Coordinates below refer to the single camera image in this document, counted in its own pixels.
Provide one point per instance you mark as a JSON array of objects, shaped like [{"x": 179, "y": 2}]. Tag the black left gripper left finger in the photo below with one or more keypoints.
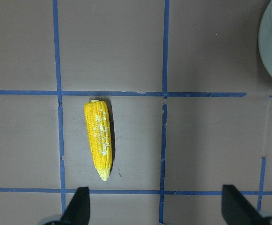
[{"x": 78, "y": 210}]

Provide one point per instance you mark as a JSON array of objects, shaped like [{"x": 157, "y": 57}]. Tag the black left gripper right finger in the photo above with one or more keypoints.
[{"x": 237, "y": 210}]

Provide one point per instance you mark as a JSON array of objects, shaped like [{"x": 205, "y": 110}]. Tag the yellow corn cob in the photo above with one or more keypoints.
[{"x": 97, "y": 123}]

